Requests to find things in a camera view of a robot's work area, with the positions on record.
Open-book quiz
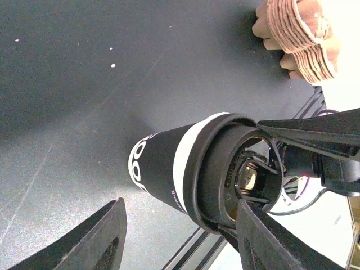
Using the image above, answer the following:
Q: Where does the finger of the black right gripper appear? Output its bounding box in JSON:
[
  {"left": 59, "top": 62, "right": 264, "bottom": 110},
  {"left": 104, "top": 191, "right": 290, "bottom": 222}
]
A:
[
  {"left": 256, "top": 109, "right": 359, "bottom": 161},
  {"left": 217, "top": 196, "right": 271, "bottom": 254}
]

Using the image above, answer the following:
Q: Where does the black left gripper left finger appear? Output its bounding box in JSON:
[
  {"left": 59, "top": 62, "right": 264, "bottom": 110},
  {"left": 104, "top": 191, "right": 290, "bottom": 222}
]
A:
[{"left": 11, "top": 198, "right": 127, "bottom": 269}]

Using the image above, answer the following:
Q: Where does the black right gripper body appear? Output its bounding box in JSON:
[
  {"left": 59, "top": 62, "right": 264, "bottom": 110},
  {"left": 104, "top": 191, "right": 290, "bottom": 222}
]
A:
[{"left": 281, "top": 145, "right": 359, "bottom": 197}]

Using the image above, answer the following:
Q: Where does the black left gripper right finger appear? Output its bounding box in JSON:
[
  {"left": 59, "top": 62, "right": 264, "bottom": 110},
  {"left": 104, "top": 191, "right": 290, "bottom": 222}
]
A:
[{"left": 236, "top": 199, "right": 343, "bottom": 269}]

